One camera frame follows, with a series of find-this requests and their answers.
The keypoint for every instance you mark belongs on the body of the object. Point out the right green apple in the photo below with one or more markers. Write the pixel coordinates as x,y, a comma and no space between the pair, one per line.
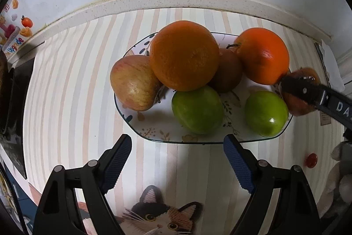
265,113

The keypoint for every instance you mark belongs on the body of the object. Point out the black induction cooktop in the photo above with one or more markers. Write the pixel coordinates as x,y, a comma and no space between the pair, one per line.
13,98

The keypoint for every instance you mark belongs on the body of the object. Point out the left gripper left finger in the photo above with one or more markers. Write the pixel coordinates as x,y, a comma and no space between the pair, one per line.
58,211

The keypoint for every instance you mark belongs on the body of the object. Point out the dark brown round fruit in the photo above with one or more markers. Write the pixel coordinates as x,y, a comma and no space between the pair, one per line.
229,72

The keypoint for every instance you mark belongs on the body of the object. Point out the white folded cloth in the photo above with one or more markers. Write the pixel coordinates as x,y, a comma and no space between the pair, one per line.
330,66

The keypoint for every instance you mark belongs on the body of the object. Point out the red-green apple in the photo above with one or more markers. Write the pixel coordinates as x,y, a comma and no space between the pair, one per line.
134,82

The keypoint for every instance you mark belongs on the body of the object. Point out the small orange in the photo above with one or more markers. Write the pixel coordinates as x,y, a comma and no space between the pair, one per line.
184,55

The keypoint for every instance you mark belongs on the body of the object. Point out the left green apple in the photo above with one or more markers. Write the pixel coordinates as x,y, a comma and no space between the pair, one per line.
200,111

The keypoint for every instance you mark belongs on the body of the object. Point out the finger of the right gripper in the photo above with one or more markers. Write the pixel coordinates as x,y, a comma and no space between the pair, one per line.
321,97

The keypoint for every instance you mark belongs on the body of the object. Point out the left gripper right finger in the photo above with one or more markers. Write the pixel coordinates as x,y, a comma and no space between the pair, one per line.
296,211

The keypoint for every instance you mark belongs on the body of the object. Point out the colourful fruit wall sticker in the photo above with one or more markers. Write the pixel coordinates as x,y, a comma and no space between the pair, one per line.
16,28

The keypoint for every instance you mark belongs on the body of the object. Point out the floral ceramic fruit plate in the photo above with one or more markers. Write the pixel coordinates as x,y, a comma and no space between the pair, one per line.
159,123

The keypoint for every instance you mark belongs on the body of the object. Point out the large orange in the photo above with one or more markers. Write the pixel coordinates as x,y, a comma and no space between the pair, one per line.
264,55

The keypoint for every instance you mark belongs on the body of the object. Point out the green apple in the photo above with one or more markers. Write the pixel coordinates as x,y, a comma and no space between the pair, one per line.
200,111
265,113

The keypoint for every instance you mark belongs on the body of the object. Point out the dark red-brown apple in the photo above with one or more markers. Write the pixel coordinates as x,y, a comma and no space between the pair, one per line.
296,106

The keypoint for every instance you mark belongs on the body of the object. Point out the small red cherry tomato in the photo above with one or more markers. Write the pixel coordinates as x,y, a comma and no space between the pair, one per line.
311,160

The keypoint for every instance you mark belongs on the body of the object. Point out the striped cat table mat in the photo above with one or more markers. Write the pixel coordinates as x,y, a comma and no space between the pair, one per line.
70,118

